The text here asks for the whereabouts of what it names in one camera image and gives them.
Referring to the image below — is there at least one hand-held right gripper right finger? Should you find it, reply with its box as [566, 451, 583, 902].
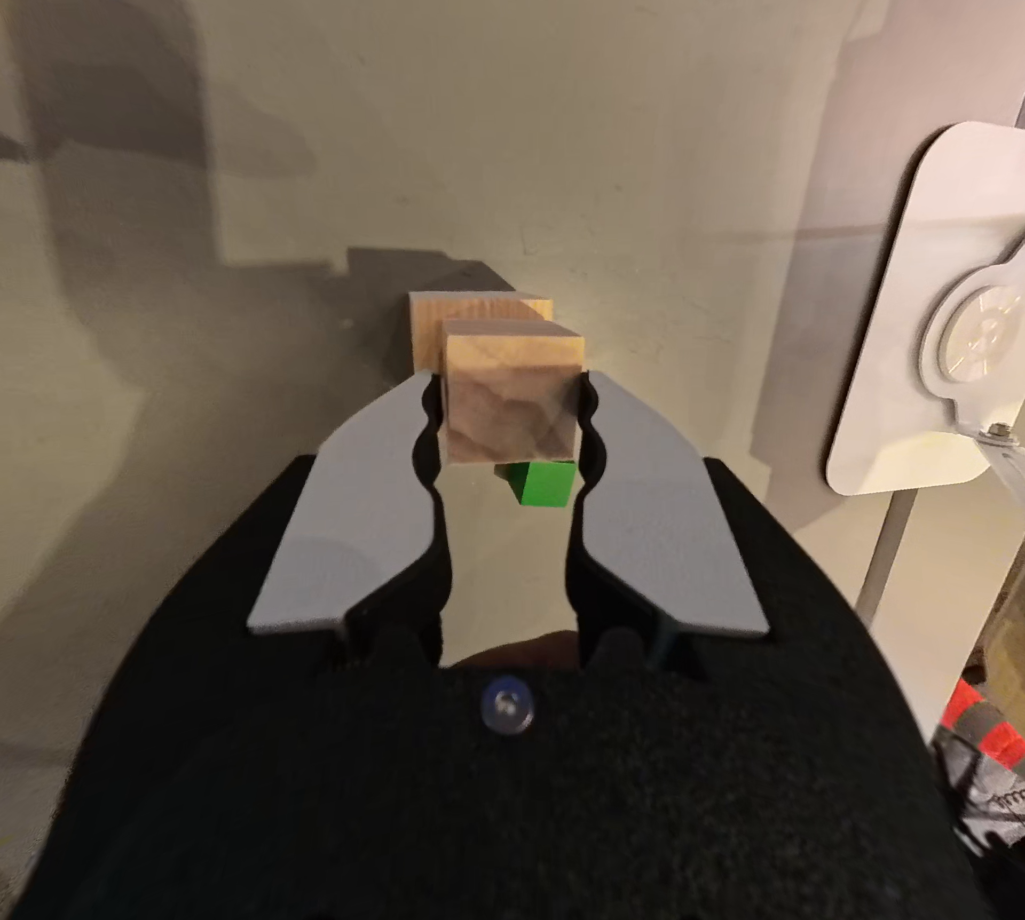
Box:
[563, 371, 771, 639]

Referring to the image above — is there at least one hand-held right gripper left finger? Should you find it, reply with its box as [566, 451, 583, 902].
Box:
[247, 371, 455, 637]

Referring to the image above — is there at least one green wooden cube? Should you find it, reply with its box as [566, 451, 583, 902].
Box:
[494, 459, 579, 507]

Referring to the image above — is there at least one medium pale wooden cube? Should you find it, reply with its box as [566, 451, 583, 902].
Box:
[439, 320, 586, 466]

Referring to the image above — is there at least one large pale wooden cube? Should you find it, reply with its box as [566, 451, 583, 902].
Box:
[408, 291, 555, 377]

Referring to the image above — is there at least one white document stand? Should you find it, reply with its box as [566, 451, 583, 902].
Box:
[825, 122, 1025, 497]

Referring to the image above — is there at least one orange traffic cone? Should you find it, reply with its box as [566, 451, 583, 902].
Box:
[931, 678, 1025, 857]

